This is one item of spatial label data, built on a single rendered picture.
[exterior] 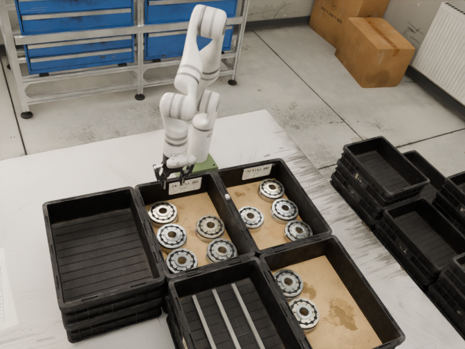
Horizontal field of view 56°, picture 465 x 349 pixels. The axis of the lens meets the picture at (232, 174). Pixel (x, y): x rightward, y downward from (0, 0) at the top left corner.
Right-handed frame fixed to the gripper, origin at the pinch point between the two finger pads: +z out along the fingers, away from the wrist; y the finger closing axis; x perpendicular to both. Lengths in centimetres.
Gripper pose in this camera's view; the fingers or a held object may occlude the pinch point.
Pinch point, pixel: (172, 182)
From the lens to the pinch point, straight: 148.7
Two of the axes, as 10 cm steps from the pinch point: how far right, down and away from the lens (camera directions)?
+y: -9.1, 1.8, -3.8
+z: -1.4, 7.1, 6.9
